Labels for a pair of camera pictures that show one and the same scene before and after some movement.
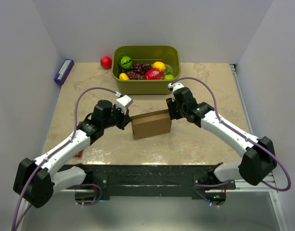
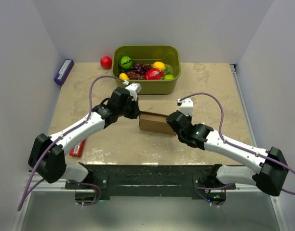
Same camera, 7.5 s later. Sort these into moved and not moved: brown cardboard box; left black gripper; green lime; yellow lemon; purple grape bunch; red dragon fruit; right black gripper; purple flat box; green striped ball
Moved: brown cardboard box; left black gripper; right black gripper
Not moved: red dragon fruit; purple flat box; purple grape bunch; yellow lemon; green striped ball; green lime
